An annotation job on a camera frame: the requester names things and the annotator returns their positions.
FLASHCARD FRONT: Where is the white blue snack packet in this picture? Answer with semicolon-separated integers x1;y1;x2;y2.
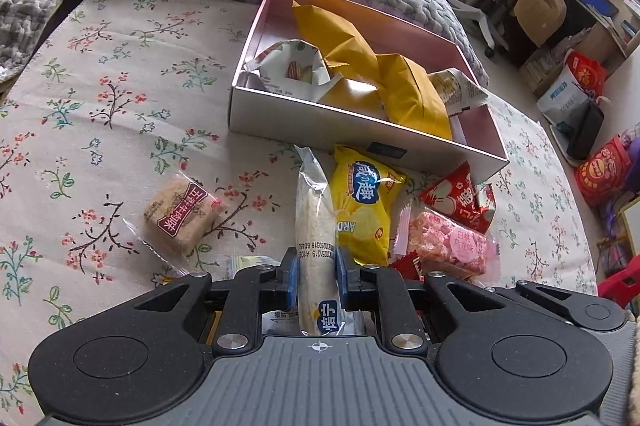
295;146;344;336

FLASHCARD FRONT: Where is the pink peach oolong snack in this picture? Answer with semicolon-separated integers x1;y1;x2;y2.
390;203;501;284

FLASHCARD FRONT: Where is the yellow chips bag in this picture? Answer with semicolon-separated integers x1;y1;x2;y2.
330;145;406;267

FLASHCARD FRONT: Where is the red white candy packet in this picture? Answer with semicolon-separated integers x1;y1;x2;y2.
419;161;496;234

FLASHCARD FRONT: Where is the yellow snack packet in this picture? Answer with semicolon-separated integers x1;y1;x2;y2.
320;53;452;140
292;2;380;86

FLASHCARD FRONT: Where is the white newspaper print packet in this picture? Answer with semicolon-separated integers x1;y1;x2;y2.
428;68;488;117

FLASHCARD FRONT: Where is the white triangular snack packet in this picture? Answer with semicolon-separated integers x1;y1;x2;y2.
243;39;343;103

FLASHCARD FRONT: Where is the brown nougat candy packet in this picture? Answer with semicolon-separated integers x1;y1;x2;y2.
142;172;226;257

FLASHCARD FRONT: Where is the floral tablecloth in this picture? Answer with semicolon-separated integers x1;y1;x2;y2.
0;0;599;426

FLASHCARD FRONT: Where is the red gift bag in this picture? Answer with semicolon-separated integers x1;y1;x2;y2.
575;134;631;208

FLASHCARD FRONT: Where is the pink cardboard box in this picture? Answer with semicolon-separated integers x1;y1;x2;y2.
228;0;509;183

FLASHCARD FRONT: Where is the black bag on floor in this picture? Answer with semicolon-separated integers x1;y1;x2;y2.
566;102;604;160

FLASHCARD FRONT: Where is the white blue shopping bag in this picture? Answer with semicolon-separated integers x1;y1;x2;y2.
537;66;591;133

